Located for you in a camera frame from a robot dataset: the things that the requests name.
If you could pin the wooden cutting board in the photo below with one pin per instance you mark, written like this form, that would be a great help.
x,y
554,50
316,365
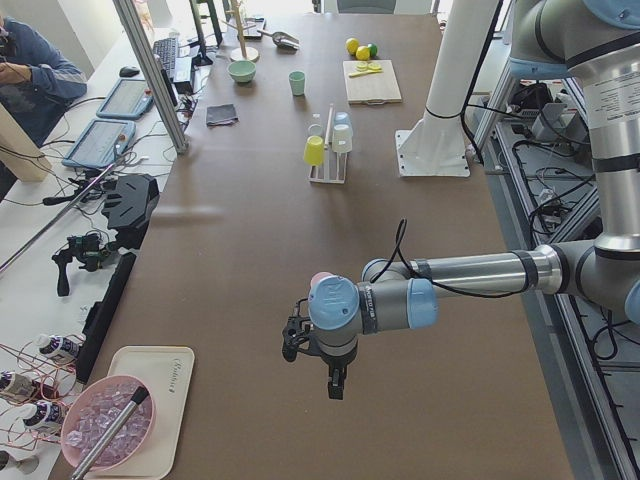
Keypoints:
x,y
372,89

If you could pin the yellow plastic knife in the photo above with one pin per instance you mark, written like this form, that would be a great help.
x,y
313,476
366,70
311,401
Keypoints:
x,y
356,74

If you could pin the black computer mouse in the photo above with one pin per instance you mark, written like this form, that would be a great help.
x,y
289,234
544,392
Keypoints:
x,y
128,72

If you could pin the green bowl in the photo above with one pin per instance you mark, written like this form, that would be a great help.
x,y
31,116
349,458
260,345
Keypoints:
x,y
242,71

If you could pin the aluminium frame post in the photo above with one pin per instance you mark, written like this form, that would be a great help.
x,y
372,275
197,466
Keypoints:
x,y
142,49

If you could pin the light blue cup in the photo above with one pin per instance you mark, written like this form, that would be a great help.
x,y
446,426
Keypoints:
x,y
341,118

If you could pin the cream white cup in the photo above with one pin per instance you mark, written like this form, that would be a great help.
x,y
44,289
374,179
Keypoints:
x,y
342,136

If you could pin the yellow cup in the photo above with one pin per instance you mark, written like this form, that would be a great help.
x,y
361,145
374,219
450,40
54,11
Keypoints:
x,y
314,151

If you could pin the wooden mug tree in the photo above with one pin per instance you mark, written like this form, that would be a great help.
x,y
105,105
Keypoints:
x,y
235,23

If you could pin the person in blue sweater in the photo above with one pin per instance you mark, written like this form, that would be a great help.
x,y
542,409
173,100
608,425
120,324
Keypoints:
x,y
38,83

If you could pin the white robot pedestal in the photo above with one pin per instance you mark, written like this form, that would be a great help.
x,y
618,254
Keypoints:
x,y
435,146

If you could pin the white wire cup holder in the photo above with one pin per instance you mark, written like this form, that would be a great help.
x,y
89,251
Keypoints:
x,y
334,166

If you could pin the metal scoop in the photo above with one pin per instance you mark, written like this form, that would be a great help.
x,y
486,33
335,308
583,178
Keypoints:
x,y
282,39

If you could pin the cream tray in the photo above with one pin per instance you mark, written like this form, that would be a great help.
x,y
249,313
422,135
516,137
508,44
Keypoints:
x,y
166,372

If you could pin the lemon near board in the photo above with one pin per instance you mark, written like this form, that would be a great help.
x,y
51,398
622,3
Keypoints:
x,y
351,45

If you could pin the blue teach pendant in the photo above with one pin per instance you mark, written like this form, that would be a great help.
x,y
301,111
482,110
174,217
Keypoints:
x,y
100,144
129,99

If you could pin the green lime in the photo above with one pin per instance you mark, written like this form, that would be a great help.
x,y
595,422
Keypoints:
x,y
372,49

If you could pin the grey folded cloth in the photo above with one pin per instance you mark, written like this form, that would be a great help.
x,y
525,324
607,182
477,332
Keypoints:
x,y
219,115

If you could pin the pink bowl of ice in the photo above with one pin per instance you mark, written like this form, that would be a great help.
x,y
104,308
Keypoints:
x,y
95,410

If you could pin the pink cup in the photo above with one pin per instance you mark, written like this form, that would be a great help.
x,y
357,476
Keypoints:
x,y
316,278

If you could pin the green cup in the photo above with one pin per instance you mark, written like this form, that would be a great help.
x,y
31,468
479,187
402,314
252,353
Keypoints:
x,y
297,83

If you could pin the black keyboard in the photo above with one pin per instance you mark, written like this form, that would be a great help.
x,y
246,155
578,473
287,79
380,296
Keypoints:
x,y
166,50

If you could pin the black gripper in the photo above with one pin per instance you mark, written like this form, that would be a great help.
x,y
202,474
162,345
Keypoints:
x,y
335,363

